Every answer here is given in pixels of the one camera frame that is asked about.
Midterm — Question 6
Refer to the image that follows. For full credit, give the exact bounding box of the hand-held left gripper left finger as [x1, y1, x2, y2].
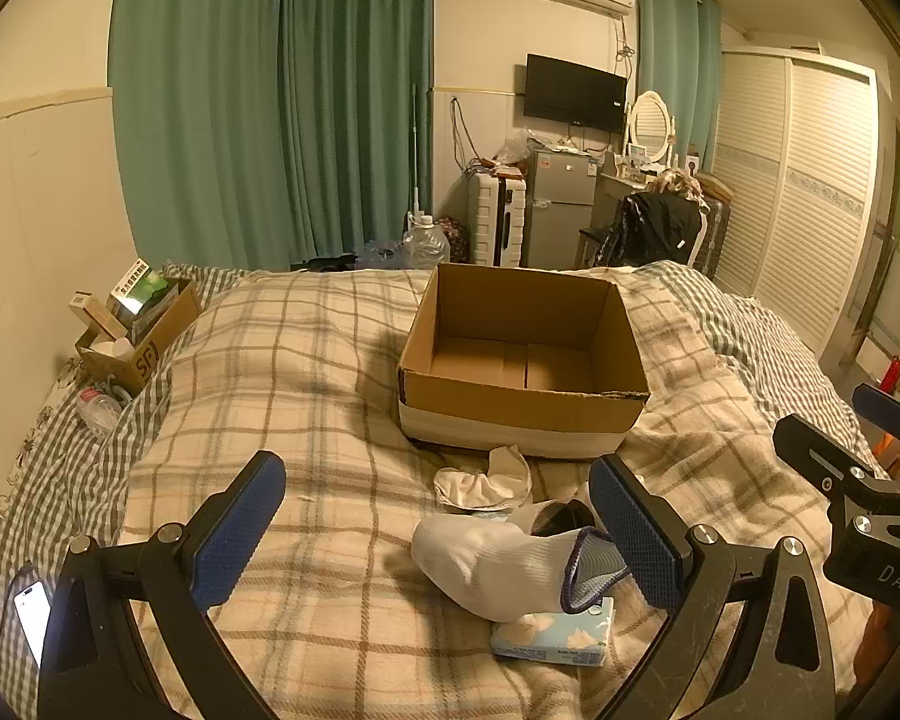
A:
[37, 451, 287, 720]

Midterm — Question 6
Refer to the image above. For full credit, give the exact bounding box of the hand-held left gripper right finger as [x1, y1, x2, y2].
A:
[588, 454, 838, 720]

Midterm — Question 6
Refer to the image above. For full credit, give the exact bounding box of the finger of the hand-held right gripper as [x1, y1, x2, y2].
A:
[772, 413, 895, 500]
[852, 383, 900, 460]

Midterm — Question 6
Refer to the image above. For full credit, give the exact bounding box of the light blue tissue pack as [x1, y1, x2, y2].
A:
[490, 597, 617, 668]

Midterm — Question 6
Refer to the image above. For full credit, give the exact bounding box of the white sock with blue cuff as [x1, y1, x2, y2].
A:
[410, 516, 632, 624]

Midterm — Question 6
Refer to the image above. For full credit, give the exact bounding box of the large cardboard box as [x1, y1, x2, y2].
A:
[397, 262, 652, 461]

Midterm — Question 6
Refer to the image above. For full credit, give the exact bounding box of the beige plaid blanket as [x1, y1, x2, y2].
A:
[112, 264, 882, 720]

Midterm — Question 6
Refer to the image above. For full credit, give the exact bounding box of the green gingham bed sheet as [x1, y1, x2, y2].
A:
[0, 259, 875, 691]

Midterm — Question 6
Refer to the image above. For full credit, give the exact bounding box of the clear plastic bottle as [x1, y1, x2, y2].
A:
[77, 385, 126, 437]

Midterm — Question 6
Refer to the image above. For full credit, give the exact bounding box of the small printed cardboard box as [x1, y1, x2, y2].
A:
[74, 277, 204, 400]

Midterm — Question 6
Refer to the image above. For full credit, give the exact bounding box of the smartphone with lit screen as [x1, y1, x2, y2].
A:
[12, 578, 52, 670]

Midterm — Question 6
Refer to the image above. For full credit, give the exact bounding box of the white louvred wardrobe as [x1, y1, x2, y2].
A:
[709, 45, 880, 357]

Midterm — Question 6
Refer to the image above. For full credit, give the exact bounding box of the dark brown suitcase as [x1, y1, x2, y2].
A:
[688, 181, 734, 280]

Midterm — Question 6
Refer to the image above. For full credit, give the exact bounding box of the small beige carton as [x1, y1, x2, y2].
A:
[67, 290, 130, 342]

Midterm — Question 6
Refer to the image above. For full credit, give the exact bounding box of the green and white carton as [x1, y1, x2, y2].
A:
[107, 257, 170, 320]

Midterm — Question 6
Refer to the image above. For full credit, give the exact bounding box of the black jacket on chair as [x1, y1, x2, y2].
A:
[589, 191, 707, 269]

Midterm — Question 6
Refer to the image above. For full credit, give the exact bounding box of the white dressing table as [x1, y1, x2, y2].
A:
[591, 165, 672, 230]

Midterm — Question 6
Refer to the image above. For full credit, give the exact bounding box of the large clear water jug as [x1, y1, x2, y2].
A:
[401, 214, 451, 269]

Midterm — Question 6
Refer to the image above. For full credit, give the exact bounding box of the grey small fridge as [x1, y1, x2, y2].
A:
[522, 147, 607, 269]

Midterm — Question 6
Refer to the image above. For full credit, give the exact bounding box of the white suitcase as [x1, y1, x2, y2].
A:
[467, 169, 530, 268]

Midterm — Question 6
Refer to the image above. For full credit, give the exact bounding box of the white oval vanity mirror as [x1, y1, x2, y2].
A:
[625, 90, 679, 166]

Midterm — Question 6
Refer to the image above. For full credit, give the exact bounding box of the white mop pole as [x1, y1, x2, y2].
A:
[408, 84, 425, 220]

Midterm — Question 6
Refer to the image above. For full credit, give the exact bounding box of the narrow green curtain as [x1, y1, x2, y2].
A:
[636, 0, 723, 173]

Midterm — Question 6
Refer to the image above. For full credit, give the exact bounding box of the wide green curtain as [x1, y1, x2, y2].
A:
[109, 0, 436, 271]

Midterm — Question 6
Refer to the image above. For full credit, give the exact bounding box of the black wall television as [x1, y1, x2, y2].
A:
[524, 53, 629, 133]

